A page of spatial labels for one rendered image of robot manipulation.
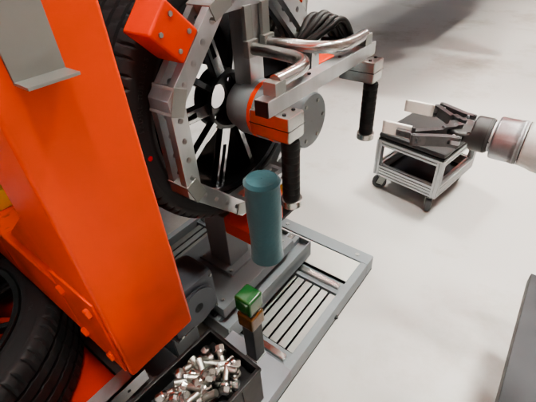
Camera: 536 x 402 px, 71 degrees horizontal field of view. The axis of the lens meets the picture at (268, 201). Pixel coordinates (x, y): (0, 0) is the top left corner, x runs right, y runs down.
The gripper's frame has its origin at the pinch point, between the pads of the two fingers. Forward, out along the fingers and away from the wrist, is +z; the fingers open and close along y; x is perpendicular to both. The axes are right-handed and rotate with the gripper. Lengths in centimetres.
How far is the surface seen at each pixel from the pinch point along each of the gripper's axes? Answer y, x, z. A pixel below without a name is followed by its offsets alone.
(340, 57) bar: -11.1, 15.1, 10.6
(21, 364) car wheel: -85, -33, 43
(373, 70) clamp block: -2.3, 10.5, 6.7
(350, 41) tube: -8.2, 17.9, 10.1
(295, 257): 0, -66, 31
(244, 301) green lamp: -54, -17, 5
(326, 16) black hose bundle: -3.4, 21.1, 18.8
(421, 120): 105, -49, 22
